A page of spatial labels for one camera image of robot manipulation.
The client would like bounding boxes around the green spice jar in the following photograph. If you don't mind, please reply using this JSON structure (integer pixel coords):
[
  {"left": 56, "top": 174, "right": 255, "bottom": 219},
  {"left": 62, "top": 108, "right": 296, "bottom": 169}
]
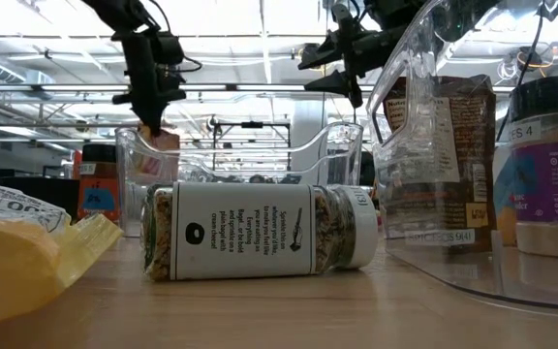
[{"left": 139, "top": 180, "right": 176, "bottom": 270}]

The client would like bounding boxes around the clear plastic bin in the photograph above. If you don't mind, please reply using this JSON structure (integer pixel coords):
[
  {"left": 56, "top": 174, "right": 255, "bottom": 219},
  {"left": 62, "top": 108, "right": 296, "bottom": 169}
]
[
  {"left": 113, "top": 120, "right": 365, "bottom": 238},
  {"left": 365, "top": 0, "right": 558, "bottom": 311}
]

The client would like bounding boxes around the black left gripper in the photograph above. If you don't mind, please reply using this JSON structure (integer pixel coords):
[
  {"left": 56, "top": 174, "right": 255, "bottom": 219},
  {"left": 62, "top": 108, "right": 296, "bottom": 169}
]
[{"left": 111, "top": 28, "right": 189, "bottom": 140}]

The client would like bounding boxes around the everything bagel seasoning jar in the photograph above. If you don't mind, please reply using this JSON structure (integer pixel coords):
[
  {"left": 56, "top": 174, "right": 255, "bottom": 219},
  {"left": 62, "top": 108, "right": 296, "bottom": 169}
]
[{"left": 143, "top": 180, "right": 380, "bottom": 282}]

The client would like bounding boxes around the black desk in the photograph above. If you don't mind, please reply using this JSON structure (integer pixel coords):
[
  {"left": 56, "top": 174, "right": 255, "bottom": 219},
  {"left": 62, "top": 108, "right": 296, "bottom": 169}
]
[{"left": 0, "top": 167, "right": 82, "bottom": 219}]

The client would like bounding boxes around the black ceiling cord reel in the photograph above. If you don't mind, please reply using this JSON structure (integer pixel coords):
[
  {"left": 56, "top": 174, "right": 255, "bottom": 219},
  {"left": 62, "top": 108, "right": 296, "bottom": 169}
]
[{"left": 515, "top": 43, "right": 558, "bottom": 69}]

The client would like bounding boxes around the brown spice pouch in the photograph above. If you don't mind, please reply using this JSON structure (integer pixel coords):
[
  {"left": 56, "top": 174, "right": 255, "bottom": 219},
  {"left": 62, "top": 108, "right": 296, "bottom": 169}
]
[{"left": 383, "top": 75, "right": 498, "bottom": 253}]

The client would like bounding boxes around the black metal rig frame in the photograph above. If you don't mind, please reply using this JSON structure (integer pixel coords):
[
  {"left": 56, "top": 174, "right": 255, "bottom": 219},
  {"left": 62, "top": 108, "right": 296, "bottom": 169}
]
[{"left": 212, "top": 119, "right": 293, "bottom": 172}]

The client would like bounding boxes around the purple label spice jar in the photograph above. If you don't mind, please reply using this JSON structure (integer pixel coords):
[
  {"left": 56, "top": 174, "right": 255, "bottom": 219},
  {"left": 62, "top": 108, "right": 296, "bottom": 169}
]
[{"left": 501, "top": 72, "right": 558, "bottom": 258}]

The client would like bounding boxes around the blue ramen packet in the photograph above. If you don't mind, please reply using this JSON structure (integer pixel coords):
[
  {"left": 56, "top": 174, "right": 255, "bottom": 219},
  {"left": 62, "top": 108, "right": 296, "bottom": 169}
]
[{"left": 491, "top": 144, "right": 540, "bottom": 248}]

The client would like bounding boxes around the yellow ramen packet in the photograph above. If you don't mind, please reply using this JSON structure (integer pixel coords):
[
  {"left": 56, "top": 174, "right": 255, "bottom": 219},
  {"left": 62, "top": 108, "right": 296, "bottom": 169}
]
[{"left": 0, "top": 177, "right": 124, "bottom": 333}]

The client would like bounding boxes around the roast beef ramen packet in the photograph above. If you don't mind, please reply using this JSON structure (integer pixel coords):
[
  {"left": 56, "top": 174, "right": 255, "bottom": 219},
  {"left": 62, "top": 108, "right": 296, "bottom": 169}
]
[{"left": 137, "top": 124, "right": 182, "bottom": 184}]

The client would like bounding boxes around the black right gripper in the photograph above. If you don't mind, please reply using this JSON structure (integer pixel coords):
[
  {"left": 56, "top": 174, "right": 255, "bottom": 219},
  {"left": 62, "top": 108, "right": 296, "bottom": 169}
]
[{"left": 297, "top": 3, "right": 426, "bottom": 110}]

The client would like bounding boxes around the orange label spice jar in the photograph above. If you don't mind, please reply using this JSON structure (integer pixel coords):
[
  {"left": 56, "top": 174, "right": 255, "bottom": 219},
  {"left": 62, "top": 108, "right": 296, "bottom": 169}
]
[{"left": 78, "top": 143, "right": 121, "bottom": 225}]

